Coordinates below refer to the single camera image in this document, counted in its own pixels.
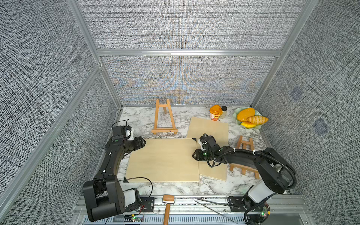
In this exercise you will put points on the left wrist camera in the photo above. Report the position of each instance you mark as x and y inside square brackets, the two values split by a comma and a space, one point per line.
[127, 132]

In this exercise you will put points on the orange lidded snack cup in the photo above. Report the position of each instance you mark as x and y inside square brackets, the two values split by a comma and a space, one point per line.
[215, 112]

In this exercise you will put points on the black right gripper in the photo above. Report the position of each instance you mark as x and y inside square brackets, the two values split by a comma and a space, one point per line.
[197, 155]

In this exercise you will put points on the light wooden board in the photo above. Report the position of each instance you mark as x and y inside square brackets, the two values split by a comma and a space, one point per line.
[213, 135]
[165, 160]

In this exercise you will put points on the small yellow bread piece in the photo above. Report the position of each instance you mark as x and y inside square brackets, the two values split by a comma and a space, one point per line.
[247, 124]

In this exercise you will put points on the yellow striped bread loaf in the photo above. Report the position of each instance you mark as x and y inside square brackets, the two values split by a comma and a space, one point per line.
[257, 119]

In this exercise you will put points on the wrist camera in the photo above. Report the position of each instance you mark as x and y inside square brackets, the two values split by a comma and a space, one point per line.
[200, 145]
[127, 132]

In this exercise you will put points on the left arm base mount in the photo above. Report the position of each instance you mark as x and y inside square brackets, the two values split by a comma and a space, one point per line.
[146, 204]

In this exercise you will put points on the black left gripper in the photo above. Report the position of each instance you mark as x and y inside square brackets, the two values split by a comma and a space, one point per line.
[138, 142]

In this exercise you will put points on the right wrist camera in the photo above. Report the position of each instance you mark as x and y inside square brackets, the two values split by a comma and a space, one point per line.
[200, 145]

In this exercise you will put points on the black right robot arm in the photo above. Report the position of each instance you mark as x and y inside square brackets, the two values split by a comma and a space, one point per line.
[277, 174]

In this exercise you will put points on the wooden handled mallet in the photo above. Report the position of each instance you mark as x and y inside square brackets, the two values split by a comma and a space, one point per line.
[168, 200]

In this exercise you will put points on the wooden easel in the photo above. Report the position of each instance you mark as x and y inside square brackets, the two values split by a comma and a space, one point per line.
[244, 162]
[164, 121]

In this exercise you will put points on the orange round bread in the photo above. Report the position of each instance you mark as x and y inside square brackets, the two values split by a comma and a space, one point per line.
[245, 113]

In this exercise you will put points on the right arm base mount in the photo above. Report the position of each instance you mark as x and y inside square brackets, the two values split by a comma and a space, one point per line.
[255, 213]

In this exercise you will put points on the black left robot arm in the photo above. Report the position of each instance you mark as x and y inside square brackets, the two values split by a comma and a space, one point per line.
[103, 194]

